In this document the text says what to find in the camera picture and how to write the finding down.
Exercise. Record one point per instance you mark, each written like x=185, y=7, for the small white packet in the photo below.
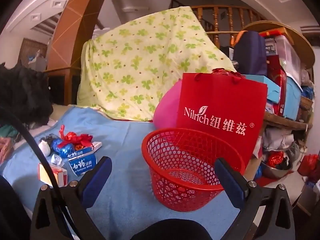
x=56, y=159

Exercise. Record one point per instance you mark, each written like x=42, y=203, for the metal bowl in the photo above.
x=275, y=172

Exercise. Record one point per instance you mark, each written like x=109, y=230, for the wooden stair railing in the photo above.
x=215, y=17

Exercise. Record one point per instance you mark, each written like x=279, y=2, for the blue white toothpaste box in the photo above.
x=82, y=162

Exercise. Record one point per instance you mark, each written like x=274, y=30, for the grey appliance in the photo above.
x=38, y=63

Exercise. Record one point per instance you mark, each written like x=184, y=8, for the wooden lattice door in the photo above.
x=30, y=47

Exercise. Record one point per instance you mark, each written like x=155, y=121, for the light blue cloth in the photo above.
x=125, y=142

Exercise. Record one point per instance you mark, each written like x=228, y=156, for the clear plastic storage box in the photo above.
x=287, y=52

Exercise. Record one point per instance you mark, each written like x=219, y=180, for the teal cardboard box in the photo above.
x=265, y=85

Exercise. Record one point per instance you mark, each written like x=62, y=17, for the orange white small box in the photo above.
x=53, y=176

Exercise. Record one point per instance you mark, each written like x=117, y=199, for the pink patterned cloth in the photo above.
x=5, y=150

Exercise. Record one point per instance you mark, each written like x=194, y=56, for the blue plastic bag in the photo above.
x=61, y=148

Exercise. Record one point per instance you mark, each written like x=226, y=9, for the red paper gift bag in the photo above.
x=220, y=100

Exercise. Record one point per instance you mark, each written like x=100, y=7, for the dark wooden cabinet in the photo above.
x=62, y=85

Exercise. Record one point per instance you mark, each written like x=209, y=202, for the orange plastic wrapper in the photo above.
x=80, y=147

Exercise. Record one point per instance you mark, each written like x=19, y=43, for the red gift box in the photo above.
x=281, y=92

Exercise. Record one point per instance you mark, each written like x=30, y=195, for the red bag on floor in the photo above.
x=308, y=165

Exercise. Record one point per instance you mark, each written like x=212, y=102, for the blue bag on shelf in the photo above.
x=307, y=92

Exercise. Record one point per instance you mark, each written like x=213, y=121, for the red plastic bag with knot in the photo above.
x=222, y=71

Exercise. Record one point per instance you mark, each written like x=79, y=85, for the red bag in bowl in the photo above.
x=275, y=158

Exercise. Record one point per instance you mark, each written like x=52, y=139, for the brown wooden arch panel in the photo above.
x=72, y=30

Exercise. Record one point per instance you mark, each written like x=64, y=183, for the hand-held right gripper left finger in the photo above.
x=97, y=180

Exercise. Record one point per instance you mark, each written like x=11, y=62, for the red plastic mesh basket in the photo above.
x=190, y=200

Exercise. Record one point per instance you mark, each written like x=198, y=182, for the wicker basket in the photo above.
x=307, y=108

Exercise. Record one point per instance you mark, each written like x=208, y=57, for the black ruffled cloth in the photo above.
x=22, y=92

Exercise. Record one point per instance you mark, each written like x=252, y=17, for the green clover print quilt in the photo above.
x=140, y=62

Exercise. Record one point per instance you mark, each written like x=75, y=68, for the wooden shelf board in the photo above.
x=282, y=122

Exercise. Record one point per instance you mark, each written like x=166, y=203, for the light blue storage bin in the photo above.
x=293, y=97

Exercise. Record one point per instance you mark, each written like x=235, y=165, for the white plastic bag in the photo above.
x=45, y=146

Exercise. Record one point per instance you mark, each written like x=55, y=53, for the grey white bundled bags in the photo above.
x=277, y=138

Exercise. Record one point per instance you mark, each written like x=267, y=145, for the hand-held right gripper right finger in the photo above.
x=230, y=185

